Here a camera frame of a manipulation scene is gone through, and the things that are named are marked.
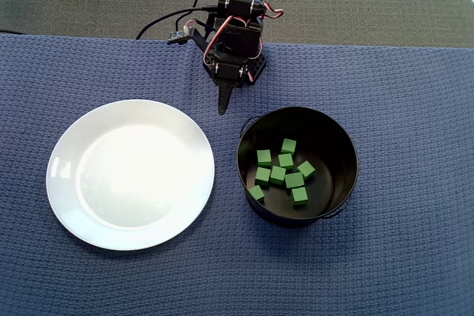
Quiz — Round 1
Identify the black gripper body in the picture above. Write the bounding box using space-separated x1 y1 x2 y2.
210 52 250 90

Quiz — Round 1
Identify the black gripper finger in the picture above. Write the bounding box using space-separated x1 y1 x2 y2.
217 82 237 116

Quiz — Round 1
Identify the white round plate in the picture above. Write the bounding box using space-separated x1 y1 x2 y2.
45 98 216 252

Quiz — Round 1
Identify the black metal bucket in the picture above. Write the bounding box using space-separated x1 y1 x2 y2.
236 106 360 229

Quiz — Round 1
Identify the blue woven cloth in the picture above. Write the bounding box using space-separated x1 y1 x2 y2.
0 33 474 316

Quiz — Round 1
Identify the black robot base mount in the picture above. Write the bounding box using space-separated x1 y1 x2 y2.
246 49 267 87

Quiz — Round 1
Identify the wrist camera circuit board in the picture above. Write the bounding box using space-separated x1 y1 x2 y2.
166 25 207 50

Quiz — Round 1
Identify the black usb cable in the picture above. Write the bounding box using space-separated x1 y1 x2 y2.
136 4 219 41

